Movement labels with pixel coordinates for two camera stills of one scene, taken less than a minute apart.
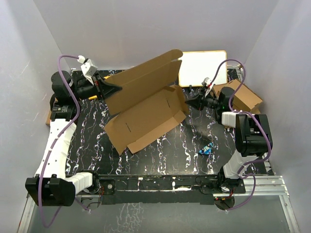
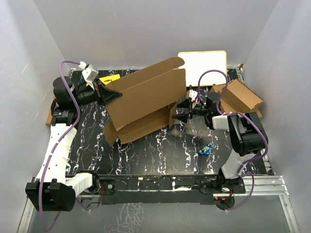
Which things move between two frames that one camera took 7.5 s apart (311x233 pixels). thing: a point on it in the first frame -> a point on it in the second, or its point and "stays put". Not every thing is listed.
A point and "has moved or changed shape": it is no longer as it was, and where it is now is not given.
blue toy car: x=207 y=149 stays put
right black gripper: x=197 y=103 -> x=183 y=117
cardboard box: x=47 y=122 stays put
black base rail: x=162 y=189 stays put
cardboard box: x=246 y=99 stays put
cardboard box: x=150 y=102 has moved or changed shape
